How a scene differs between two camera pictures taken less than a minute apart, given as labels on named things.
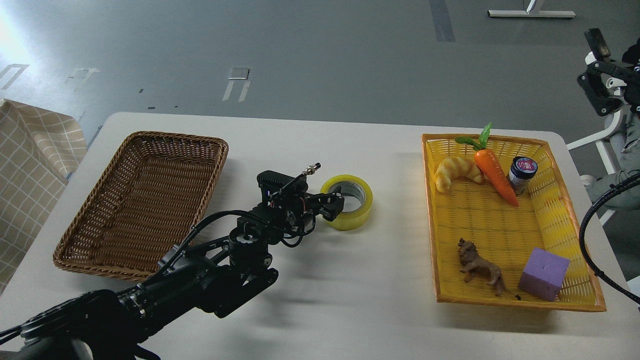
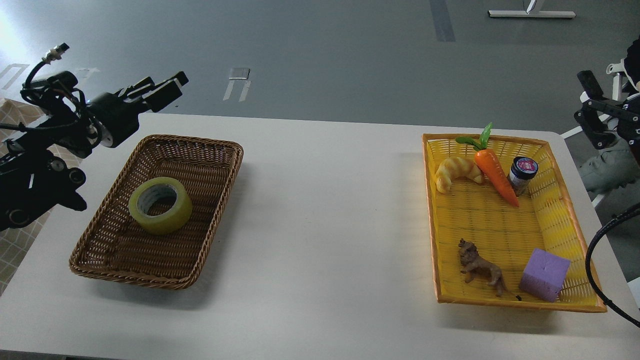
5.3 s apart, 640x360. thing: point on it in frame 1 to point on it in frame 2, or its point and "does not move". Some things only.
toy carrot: [490, 166] does not move
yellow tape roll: [358, 202] to [165, 223]
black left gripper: [294, 212] to [116, 119]
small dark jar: [522, 170] does not move
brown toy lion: [475, 265] does not move
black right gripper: [592, 84] to [601, 118]
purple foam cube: [544, 274] does not move
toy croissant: [453, 167] does not move
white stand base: [528, 13] does not move
